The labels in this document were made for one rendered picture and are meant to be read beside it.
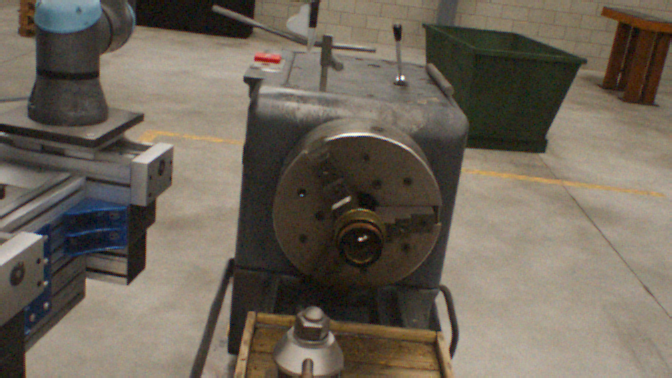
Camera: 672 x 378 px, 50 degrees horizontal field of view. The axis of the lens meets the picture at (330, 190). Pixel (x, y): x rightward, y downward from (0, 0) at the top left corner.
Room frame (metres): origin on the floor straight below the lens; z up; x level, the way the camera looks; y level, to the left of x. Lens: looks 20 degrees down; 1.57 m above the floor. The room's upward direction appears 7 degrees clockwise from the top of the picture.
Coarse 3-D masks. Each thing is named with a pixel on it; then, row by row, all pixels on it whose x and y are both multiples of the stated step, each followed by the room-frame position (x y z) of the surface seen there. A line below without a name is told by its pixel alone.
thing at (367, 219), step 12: (348, 216) 1.15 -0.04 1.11; (360, 216) 1.13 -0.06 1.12; (372, 216) 1.15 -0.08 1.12; (336, 228) 1.15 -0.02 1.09; (348, 228) 1.11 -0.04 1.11; (360, 228) 1.10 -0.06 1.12; (372, 228) 1.11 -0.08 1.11; (384, 228) 1.16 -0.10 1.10; (336, 240) 1.12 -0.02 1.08; (348, 240) 1.17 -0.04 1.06; (372, 240) 1.16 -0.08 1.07; (348, 252) 1.14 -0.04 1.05; (360, 252) 1.15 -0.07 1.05; (372, 252) 1.13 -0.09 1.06; (348, 264) 1.10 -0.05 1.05; (360, 264) 1.10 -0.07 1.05
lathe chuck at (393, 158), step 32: (352, 128) 1.28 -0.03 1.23; (384, 128) 1.31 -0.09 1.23; (288, 160) 1.29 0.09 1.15; (352, 160) 1.24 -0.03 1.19; (384, 160) 1.24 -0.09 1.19; (416, 160) 1.25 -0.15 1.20; (288, 192) 1.24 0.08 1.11; (320, 192) 1.24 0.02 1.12; (384, 192) 1.24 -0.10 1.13; (416, 192) 1.25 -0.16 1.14; (288, 224) 1.24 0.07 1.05; (320, 224) 1.24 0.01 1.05; (288, 256) 1.24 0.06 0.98; (384, 256) 1.24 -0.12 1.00; (416, 256) 1.25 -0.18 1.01; (352, 288) 1.24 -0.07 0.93
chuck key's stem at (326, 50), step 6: (324, 36) 1.46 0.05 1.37; (330, 36) 1.46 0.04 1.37; (324, 42) 1.46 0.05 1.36; (330, 42) 1.46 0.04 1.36; (324, 48) 1.46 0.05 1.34; (330, 48) 1.46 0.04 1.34; (324, 54) 1.46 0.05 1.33; (330, 54) 1.47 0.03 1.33; (324, 60) 1.46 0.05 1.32; (324, 66) 1.46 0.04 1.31; (324, 72) 1.47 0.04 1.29; (324, 78) 1.47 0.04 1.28; (324, 84) 1.47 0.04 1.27; (324, 90) 1.47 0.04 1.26
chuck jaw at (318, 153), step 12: (324, 144) 1.24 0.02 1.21; (312, 156) 1.24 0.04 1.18; (324, 156) 1.22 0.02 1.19; (312, 168) 1.20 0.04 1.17; (324, 168) 1.20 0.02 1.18; (336, 168) 1.20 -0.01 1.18; (324, 180) 1.20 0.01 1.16; (336, 180) 1.20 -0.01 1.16; (324, 192) 1.18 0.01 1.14; (336, 192) 1.19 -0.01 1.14; (348, 192) 1.18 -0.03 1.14; (336, 204) 1.17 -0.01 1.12; (348, 204) 1.16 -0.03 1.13
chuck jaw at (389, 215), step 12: (384, 216) 1.19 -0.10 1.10; (396, 216) 1.19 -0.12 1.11; (408, 216) 1.19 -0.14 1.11; (420, 216) 1.21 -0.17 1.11; (432, 216) 1.21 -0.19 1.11; (396, 228) 1.18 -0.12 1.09; (408, 228) 1.19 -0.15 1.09; (420, 228) 1.21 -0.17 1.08; (432, 228) 1.21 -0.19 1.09; (384, 240) 1.16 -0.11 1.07
